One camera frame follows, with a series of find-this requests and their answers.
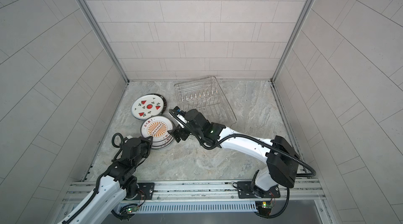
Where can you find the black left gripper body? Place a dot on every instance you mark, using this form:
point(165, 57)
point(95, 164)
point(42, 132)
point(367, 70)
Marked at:
point(145, 147)

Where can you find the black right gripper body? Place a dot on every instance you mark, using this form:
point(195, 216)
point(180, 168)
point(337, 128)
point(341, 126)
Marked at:
point(184, 132)

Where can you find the orange sunburst plate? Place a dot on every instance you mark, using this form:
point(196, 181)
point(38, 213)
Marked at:
point(156, 127)
point(161, 133)

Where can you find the white watermelon plate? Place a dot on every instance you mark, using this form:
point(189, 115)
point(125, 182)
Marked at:
point(146, 107)

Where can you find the dark striped rim plate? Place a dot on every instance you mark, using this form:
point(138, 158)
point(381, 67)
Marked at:
point(164, 103)

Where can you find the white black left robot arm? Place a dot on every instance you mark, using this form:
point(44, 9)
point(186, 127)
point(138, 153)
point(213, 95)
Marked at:
point(116, 190)

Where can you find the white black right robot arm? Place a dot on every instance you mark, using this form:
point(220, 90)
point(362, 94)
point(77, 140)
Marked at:
point(279, 156)

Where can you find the left green circuit board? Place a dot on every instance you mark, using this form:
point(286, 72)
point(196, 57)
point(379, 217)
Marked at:
point(129, 209)

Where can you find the green circuit board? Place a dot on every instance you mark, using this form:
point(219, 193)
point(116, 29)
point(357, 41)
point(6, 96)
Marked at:
point(264, 208)
point(129, 209)

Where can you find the right green circuit board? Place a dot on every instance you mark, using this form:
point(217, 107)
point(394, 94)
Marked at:
point(264, 208)

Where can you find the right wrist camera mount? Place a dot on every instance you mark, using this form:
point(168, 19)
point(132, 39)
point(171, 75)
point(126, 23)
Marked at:
point(178, 115)

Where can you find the wire metal dish rack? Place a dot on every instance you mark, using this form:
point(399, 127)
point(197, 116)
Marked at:
point(207, 96)

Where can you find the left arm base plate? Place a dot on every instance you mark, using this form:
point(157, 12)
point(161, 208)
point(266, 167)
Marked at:
point(140, 191)

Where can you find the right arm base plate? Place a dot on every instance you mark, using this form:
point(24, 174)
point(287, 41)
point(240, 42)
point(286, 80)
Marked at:
point(247, 190)

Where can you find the aluminium front rail frame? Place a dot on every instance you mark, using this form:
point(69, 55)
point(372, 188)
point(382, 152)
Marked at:
point(206, 196)

